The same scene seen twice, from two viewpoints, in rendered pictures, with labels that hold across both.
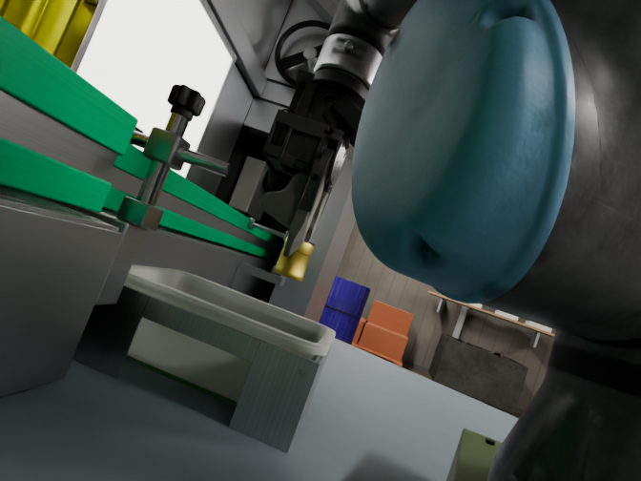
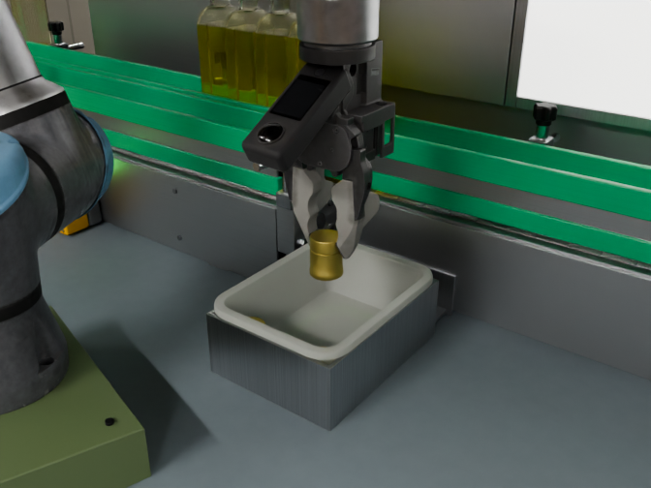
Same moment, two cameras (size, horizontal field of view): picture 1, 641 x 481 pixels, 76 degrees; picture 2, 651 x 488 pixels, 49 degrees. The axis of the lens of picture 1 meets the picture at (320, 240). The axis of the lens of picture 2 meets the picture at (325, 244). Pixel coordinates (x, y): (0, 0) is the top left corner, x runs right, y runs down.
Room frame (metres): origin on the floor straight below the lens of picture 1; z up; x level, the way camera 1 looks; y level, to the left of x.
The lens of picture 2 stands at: (0.80, -0.55, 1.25)
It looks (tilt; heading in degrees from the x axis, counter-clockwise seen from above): 27 degrees down; 119
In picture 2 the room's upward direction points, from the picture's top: straight up
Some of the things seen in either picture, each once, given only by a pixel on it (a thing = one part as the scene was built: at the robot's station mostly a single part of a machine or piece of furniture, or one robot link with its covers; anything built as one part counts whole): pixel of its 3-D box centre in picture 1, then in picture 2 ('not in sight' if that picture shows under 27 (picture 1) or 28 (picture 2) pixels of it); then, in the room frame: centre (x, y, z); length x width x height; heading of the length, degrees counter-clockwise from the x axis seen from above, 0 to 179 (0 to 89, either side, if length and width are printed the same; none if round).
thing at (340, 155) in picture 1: (318, 131); (341, 105); (0.48, 0.05, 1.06); 0.09 x 0.08 x 0.12; 83
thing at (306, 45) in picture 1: (311, 57); not in sight; (1.18, 0.22, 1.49); 0.21 x 0.05 x 0.21; 83
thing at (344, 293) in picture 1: (306, 307); not in sight; (4.73, -0.12, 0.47); 1.30 x 0.78 x 0.94; 67
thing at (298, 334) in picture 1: (223, 338); (326, 318); (0.46, 0.06, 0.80); 0.22 x 0.17 x 0.09; 83
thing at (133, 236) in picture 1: (75, 246); (309, 219); (0.36, 0.19, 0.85); 0.09 x 0.04 x 0.07; 83
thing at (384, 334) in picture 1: (365, 325); not in sight; (6.09, -1.06, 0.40); 1.43 x 1.12 x 0.80; 66
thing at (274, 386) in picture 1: (197, 337); (340, 314); (0.46, 0.09, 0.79); 0.27 x 0.17 x 0.08; 83
